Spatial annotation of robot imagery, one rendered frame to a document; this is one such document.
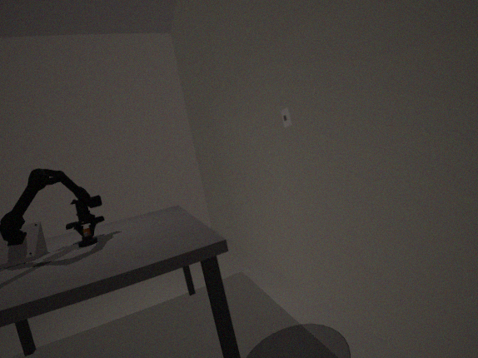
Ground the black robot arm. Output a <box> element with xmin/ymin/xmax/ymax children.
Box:
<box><xmin>0</xmin><ymin>169</ymin><xmax>102</xmax><ymax>246</ymax></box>

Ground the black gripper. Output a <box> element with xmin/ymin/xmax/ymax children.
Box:
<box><xmin>66</xmin><ymin>209</ymin><xmax>104</xmax><ymax>237</ymax></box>

